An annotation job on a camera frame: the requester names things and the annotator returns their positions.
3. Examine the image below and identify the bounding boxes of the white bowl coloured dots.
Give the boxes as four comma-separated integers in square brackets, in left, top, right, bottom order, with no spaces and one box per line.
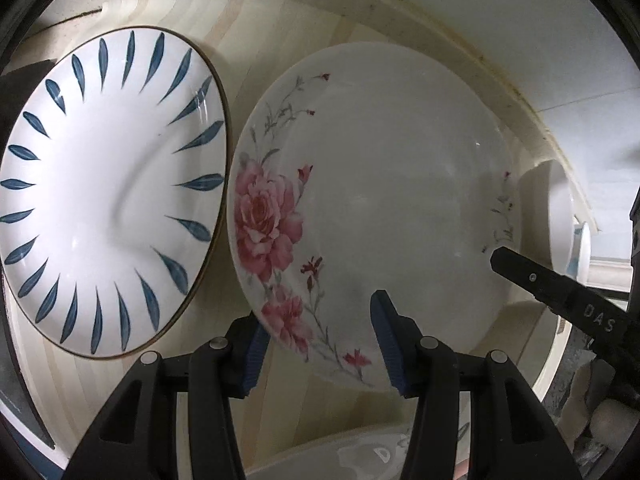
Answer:
[566,222,591,285]

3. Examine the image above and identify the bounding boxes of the white plate grey flower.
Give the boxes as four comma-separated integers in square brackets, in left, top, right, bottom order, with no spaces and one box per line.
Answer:
[245,424,411,480]

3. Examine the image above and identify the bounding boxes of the pink floral white plate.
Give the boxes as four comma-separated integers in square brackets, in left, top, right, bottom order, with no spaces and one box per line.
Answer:
[228,42,521,391]

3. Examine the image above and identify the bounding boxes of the blue leaf pattern plate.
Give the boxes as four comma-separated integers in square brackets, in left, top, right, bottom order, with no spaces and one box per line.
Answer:
[1,26,229,360]

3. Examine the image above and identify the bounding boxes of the white bowl dark rim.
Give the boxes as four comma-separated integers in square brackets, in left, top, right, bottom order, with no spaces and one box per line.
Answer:
[471,286,572,401]

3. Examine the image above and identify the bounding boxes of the white bowl red pattern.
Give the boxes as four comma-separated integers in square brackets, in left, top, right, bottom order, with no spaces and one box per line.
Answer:
[520,160,574,274]

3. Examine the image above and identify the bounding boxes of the striped cat counter mat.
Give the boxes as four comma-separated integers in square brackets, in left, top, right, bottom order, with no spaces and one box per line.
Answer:
[0,0,572,480]

